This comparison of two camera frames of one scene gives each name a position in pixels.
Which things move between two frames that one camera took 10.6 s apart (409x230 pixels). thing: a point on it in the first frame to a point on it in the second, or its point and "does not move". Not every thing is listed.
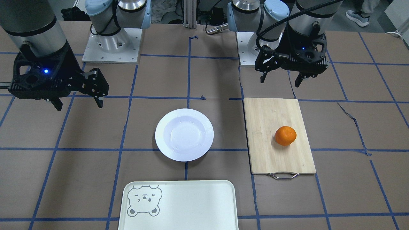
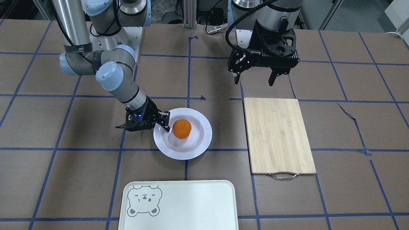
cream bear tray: x=205 y=204 does not move
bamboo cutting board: x=264 y=116 does not move
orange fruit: x=285 y=135 to x=181 y=128
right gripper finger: x=100 y=103 to x=164 y=123
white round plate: x=184 y=134 does not move
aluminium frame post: x=189 y=20 does not move
